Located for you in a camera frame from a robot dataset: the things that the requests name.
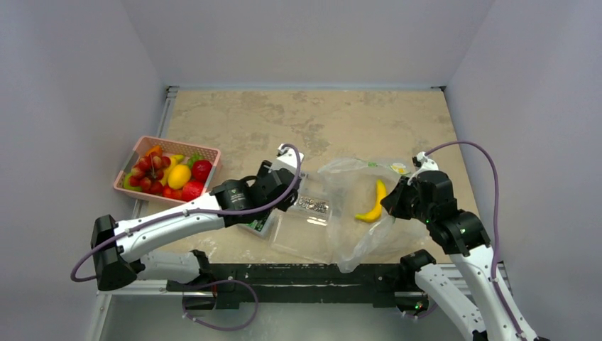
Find red orange fake mango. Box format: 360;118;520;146
145;145;163;158

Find red fake strawberries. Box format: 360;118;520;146
162;185;182;201

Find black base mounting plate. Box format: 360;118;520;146
166;264;434;313

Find yellow fake lemon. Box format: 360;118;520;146
168;164;192;190

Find red fake round fruit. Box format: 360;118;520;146
191;160;213;183

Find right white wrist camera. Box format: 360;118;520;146
408;151;439;183

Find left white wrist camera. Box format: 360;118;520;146
270;144;304;178

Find yellow fake fruit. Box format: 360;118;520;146
354;180;387;223

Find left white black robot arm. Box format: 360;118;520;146
91;168;300;291

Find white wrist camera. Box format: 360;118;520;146
408;151;439;183
270;144;304;178

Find green circuit board case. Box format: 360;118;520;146
238;212;275;239

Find translucent printed plastic bag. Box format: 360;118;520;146
317;157;427;273

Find red fake apple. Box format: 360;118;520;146
181;180;204;202

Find green fake apple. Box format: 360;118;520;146
123;173;142;192

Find red fake fruits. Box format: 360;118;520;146
127;156;164;195

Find clear plastic screw organizer box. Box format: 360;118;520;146
269;171;332;264

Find green fake grapes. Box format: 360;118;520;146
187;153;204;168

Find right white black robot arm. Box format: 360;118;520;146
381;170;541;340

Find yellow fake banana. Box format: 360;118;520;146
159;154;185;186

